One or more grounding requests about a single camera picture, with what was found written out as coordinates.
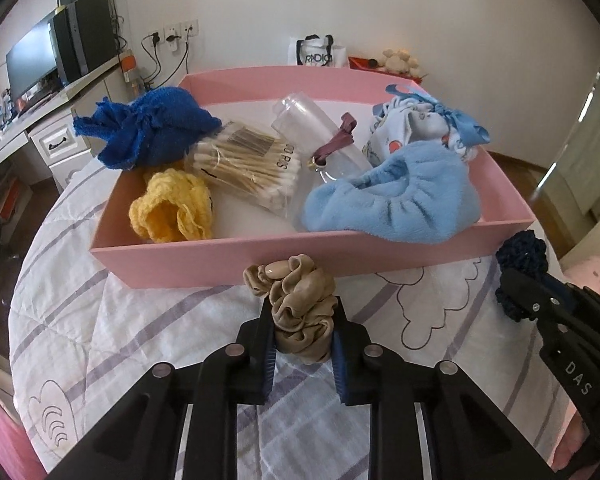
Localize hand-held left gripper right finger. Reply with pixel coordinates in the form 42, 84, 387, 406
330, 295, 556, 480

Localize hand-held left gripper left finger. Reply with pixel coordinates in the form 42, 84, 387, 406
45, 297, 278, 480

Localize beige scrunchie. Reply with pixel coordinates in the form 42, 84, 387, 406
243, 255, 337, 366

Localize pink cardboard box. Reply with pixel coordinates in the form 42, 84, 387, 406
90, 64, 537, 289

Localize navy scrunchie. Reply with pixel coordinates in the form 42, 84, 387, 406
495, 230, 551, 320

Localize yellow knitted hat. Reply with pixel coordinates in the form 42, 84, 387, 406
128, 168, 216, 243

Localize light blue fluffy cloth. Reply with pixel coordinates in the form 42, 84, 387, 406
300, 140, 482, 244

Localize cotton swab pack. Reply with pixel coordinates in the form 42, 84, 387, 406
185, 120, 301, 218

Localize clear plastic bottle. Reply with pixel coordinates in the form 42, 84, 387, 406
271, 92, 376, 231

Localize printed cloth with blue bow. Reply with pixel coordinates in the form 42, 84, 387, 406
362, 85, 492, 166

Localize dark blue towel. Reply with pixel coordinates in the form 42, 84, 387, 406
73, 86, 223, 171

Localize striped white quilt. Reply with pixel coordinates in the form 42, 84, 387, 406
7, 155, 576, 480

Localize pink bed sheet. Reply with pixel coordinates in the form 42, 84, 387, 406
0, 380, 46, 480

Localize red toy box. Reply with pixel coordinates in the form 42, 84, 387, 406
348, 55, 423, 83

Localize white tote bag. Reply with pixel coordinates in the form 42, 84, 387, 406
287, 35, 348, 67

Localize white desk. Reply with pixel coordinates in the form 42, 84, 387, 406
0, 55, 131, 196

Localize orange capped bottle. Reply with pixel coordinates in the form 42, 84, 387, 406
120, 52, 143, 96

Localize black keyboard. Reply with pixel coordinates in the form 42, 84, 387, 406
17, 77, 61, 111

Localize black computer tower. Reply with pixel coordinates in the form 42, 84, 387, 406
52, 0, 118, 86

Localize black monitor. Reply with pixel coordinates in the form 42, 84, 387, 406
5, 20, 61, 108

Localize black power cables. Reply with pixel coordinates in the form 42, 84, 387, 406
140, 30, 191, 86

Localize white wall sockets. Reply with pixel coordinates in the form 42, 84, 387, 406
162, 19, 201, 43

